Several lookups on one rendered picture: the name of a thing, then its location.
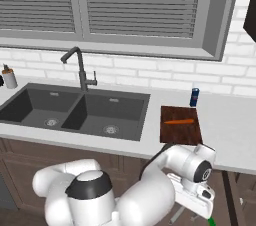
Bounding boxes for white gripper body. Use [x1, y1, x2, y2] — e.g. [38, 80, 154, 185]
[166, 172, 215, 221]

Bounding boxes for dark wooden cutting board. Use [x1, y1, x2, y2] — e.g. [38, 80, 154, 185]
[159, 105, 204, 147]

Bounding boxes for orange carrot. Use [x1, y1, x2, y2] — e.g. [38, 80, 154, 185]
[163, 118, 195, 126]

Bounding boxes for brown wooden cupboard door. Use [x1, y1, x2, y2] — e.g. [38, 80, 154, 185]
[0, 137, 122, 216]
[209, 169, 256, 226]

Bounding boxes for blue drink can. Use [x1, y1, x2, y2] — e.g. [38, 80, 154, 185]
[189, 87, 200, 108]

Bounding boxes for dark grey double sink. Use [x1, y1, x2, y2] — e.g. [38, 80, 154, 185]
[0, 82, 151, 142]

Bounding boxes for dark grey tap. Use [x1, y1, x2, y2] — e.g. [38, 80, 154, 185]
[60, 46, 98, 92]

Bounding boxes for grey window with blinds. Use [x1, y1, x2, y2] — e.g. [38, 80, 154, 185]
[0, 0, 244, 62]

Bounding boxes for white soap dispenser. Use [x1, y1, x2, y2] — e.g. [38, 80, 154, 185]
[1, 63, 19, 90]

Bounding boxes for grey cupboard handle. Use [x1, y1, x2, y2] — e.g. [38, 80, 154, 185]
[168, 205, 186, 226]

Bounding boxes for green tool handle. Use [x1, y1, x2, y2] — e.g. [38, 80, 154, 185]
[206, 216, 218, 226]

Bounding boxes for dark wall cupboard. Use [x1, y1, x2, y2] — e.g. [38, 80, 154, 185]
[242, 0, 256, 43]

